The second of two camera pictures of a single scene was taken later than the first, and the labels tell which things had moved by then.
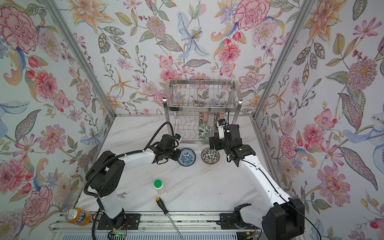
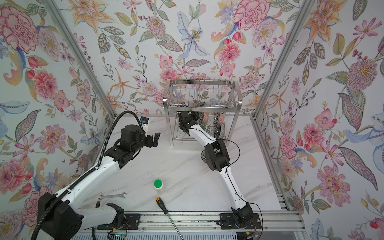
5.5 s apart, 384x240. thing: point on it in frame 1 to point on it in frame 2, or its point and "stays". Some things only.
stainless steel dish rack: x=193 y=107 stays
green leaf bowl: x=204 y=130 stays
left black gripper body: x=172 y=154 to x=136 y=147
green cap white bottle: x=158 y=184 stays
